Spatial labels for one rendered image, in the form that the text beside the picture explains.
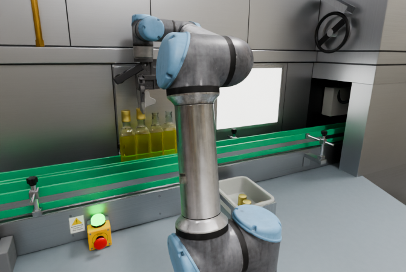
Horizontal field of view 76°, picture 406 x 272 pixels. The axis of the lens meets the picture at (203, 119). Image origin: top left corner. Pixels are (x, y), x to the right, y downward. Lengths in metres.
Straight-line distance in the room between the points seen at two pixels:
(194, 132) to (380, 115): 1.24
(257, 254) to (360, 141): 1.06
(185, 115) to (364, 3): 1.22
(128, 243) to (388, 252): 0.86
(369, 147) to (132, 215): 1.22
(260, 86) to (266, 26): 0.31
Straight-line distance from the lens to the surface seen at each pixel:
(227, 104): 1.35
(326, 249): 1.05
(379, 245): 1.16
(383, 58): 1.55
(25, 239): 1.06
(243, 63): 0.58
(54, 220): 1.02
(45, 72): 1.18
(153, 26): 0.89
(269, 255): 0.67
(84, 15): 1.18
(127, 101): 1.17
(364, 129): 1.55
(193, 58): 0.52
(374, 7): 1.55
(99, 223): 0.97
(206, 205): 0.56
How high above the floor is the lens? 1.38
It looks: 15 degrees down
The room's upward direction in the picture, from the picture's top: 1 degrees clockwise
